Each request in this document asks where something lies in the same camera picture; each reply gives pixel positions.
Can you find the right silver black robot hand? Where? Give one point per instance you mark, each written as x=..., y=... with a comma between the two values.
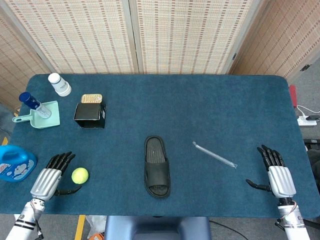
x=281, y=181

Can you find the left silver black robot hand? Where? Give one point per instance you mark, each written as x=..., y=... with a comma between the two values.
x=46, y=181

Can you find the yellow tennis ball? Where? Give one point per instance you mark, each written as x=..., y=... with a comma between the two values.
x=80, y=175

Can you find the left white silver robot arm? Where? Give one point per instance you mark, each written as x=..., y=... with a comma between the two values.
x=25, y=217

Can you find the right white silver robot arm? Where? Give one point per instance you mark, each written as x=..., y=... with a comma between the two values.
x=293, y=222

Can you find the black cardboard box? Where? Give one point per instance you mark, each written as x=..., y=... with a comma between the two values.
x=87, y=112

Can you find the blue detergent bottle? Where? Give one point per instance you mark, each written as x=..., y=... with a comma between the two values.
x=15, y=162

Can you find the mint green dustpan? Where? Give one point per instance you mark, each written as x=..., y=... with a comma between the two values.
x=50, y=122

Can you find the white power strip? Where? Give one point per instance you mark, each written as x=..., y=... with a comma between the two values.
x=306, y=122

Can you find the white plastic bag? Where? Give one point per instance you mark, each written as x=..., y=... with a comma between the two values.
x=96, y=222

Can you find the clear wrapped drinking straw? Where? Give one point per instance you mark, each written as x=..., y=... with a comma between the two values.
x=215, y=155

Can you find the black plug adapter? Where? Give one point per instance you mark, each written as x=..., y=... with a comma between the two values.
x=312, y=117

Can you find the orange package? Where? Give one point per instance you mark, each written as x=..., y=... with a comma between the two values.
x=96, y=237

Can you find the blue capped white bottle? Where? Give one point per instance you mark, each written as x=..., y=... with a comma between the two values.
x=37, y=106

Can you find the red object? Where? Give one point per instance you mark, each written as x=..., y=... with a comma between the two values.
x=292, y=96

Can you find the gold sardine tin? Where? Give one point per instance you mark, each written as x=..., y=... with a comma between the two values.
x=91, y=98

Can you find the white paper cup stack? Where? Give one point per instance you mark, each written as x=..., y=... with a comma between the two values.
x=60, y=86

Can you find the blue table cloth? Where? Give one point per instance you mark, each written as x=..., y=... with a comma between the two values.
x=200, y=112

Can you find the black rubber slipper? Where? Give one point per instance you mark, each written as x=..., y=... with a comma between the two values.
x=157, y=172

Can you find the black screen hinge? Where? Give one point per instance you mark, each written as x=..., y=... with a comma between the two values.
x=234, y=56
x=305, y=67

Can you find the blue robot torso cover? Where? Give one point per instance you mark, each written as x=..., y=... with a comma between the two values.
x=155, y=228

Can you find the woven bamboo screen panel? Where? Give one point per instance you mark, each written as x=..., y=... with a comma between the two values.
x=15, y=62
x=75, y=37
x=187, y=37
x=280, y=37

